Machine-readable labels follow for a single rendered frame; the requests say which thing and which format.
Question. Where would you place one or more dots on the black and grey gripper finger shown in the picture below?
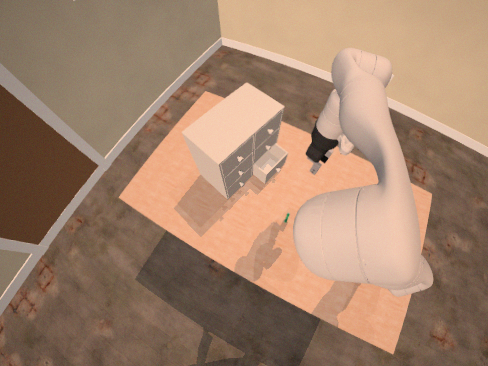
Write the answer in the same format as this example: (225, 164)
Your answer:
(326, 156)
(315, 167)

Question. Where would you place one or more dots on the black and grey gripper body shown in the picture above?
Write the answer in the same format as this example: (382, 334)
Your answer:
(325, 136)

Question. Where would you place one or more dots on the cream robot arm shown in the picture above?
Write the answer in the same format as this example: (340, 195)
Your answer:
(368, 234)

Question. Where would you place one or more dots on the small beige chest of drawers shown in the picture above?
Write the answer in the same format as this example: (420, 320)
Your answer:
(218, 133)

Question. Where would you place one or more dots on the grey drawer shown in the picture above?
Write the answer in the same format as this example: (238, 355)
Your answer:
(265, 131)
(238, 171)
(258, 152)
(270, 163)
(239, 183)
(237, 157)

